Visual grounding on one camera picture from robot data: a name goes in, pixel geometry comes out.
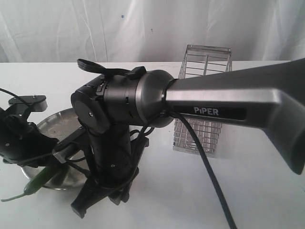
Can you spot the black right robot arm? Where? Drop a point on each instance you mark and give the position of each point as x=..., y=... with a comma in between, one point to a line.
x=271, y=98

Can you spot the white backdrop curtain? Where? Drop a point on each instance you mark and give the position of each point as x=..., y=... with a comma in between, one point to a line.
x=149, y=30

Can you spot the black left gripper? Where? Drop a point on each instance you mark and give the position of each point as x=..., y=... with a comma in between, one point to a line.
x=23, y=144

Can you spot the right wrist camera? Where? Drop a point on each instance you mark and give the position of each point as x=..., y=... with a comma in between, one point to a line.
x=71, y=145

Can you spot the green chili pepper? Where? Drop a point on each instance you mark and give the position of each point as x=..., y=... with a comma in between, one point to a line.
x=36, y=183

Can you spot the round steel plate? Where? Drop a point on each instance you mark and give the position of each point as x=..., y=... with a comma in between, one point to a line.
x=59, y=126

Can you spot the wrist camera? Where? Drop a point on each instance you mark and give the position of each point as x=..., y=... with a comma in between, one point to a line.
x=27, y=104
x=71, y=145

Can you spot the wire metal utensil holder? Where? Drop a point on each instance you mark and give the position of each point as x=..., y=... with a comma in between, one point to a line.
x=201, y=60

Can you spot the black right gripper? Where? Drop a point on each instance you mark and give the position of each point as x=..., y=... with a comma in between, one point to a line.
x=116, y=153

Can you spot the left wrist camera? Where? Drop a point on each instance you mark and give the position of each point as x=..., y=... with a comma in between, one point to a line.
x=27, y=104

